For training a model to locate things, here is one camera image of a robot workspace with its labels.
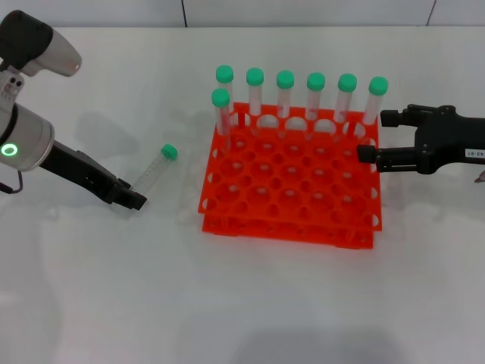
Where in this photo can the orange plastic test tube rack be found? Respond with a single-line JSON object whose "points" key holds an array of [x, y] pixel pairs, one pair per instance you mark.
{"points": [[288, 178]]}

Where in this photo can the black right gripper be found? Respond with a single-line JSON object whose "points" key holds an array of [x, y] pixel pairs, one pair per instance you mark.
{"points": [[451, 140]]}

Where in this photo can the clear test tube green cap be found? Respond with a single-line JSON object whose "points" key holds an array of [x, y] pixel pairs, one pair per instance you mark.
{"points": [[378, 85], [220, 97], [169, 151], [315, 81], [285, 79], [254, 76], [347, 82], [224, 73]]}

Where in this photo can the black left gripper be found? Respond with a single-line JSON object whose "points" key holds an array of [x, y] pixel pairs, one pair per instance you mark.
{"points": [[83, 172]]}

